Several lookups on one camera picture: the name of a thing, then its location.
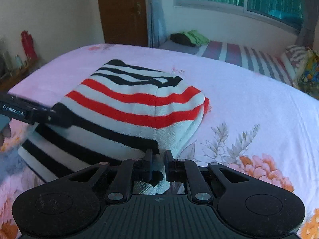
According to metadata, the striped knit sweater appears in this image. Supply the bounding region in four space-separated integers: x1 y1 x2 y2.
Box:
18 59 209 194

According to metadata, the person's hand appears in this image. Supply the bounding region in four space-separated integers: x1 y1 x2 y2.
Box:
0 124 11 146

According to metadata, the pink floral bed sheet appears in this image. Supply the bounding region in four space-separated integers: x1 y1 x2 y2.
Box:
1 44 318 238

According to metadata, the grey left curtain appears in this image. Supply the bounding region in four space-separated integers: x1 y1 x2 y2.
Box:
146 0 166 48

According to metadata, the grey curtain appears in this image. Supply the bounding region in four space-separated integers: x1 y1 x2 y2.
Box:
146 0 166 48
296 0 318 49

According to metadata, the brown wooden door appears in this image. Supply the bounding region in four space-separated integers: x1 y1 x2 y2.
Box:
98 0 148 46

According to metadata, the black cloth on bed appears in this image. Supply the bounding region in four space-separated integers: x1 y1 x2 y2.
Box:
170 33 196 47

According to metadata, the green cloth on bed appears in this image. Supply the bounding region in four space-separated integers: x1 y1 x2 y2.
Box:
183 30 210 46

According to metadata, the colourful cartoon pillow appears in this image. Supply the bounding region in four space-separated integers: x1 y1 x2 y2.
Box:
298 50 318 98

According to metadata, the grey right curtain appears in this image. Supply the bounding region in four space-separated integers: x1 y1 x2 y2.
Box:
296 0 318 49

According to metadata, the red object by wall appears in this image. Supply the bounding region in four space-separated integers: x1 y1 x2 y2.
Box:
21 31 38 61

